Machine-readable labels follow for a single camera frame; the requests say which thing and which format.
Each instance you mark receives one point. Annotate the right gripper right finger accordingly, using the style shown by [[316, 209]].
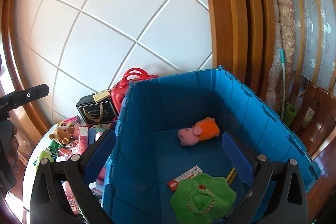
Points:
[[280, 181]]

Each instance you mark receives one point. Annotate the green flower cushion plush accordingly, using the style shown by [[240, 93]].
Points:
[[202, 199]]

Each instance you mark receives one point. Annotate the pink pig plush orange dress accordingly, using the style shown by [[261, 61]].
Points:
[[203, 130]]

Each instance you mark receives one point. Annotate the person left hand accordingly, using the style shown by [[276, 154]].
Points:
[[12, 156]]

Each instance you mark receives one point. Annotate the large green frog plush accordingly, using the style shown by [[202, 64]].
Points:
[[46, 153]]

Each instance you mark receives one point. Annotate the brown teddy bear plush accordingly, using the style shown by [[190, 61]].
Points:
[[61, 136]]

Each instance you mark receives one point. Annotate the pink tissue pack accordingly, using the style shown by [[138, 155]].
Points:
[[82, 141]]

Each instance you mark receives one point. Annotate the wooden chair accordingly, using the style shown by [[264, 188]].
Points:
[[315, 122]]

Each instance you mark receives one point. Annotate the black gift box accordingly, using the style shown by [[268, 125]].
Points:
[[97, 108]]

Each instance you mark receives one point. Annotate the green yoga mat roll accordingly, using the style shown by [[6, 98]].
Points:
[[289, 114]]

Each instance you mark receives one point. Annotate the red bear suitcase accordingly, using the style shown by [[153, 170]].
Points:
[[118, 92]]

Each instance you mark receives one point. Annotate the red white card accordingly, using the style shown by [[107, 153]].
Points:
[[192, 172]]

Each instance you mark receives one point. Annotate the blue plastic crate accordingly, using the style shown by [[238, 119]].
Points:
[[201, 147]]

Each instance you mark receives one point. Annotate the rolled patterned carpet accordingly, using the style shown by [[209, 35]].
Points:
[[283, 55]]

